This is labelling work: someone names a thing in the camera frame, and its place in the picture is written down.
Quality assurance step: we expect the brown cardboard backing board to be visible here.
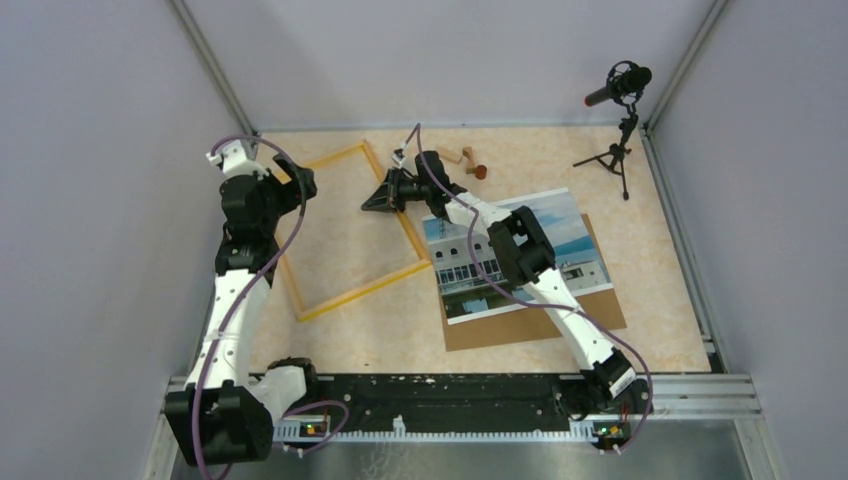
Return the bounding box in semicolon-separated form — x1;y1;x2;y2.
425;215;627;351

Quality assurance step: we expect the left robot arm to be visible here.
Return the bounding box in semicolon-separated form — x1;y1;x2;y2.
164;135;321;471

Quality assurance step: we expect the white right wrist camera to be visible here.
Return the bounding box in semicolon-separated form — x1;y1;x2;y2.
391;148;407;168

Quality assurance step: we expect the black tripod microphone stand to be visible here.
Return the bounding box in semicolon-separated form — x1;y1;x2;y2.
573;103;639;201

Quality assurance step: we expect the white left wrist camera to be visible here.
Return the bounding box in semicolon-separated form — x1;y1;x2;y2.
206;140;269;179

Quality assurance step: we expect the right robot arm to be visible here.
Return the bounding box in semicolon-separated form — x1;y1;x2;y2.
361;150;637;412

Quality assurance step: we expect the small wooden bracket piece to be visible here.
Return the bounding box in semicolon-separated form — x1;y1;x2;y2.
462;146;477;175

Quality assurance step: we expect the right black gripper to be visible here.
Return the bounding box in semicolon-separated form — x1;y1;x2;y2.
362;168;432;215

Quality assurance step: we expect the aluminium rail front frame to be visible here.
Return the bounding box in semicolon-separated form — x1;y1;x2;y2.
142;374;783;480

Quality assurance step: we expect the white toothed cable duct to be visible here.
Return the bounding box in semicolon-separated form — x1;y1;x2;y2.
272;417;599;445

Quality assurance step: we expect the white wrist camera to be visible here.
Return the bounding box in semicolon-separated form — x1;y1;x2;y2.
206;140;269;179
391;148;407;168

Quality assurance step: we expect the yellow wooden picture frame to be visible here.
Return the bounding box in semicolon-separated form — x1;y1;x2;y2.
278;140;431;322

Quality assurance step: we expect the black microphone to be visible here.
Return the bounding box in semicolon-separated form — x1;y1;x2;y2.
584;60;653;107

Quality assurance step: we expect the light wooden block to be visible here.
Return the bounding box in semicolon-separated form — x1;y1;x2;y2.
436;147;464;164

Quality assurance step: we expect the building photo print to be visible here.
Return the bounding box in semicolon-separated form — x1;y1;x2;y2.
422;188;585;306

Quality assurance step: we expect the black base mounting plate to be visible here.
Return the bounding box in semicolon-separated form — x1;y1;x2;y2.
261;372;654;435

